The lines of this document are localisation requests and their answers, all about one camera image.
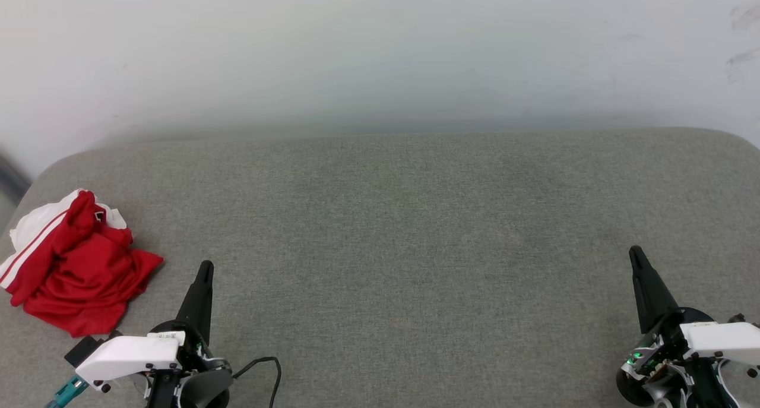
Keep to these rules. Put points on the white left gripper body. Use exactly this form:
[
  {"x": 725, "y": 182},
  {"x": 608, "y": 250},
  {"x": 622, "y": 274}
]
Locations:
[{"x": 130, "y": 354}]

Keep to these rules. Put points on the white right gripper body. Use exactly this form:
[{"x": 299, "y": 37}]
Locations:
[{"x": 718, "y": 340}]

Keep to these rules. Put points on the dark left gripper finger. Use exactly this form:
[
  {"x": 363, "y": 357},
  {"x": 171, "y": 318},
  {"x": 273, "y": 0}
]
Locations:
[{"x": 199, "y": 304}]

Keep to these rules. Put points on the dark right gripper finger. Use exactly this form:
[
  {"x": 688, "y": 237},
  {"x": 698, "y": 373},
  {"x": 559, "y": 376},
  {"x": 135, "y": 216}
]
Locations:
[{"x": 650, "y": 295}]

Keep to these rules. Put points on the red and white shirt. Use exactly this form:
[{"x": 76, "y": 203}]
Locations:
[{"x": 83, "y": 277}]

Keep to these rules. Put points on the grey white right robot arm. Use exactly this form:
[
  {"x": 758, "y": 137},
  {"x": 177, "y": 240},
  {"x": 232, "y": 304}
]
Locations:
[{"x": 671, "y": 384}]

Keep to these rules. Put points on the grey fabric sofa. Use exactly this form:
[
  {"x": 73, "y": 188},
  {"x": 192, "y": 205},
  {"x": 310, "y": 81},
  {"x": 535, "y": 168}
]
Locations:
[{"x": 415, "y": 230}]

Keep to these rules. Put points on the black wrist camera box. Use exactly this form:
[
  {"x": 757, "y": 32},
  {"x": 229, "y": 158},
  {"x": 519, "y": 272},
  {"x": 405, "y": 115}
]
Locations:
[{"x": 81, "y": 351}]

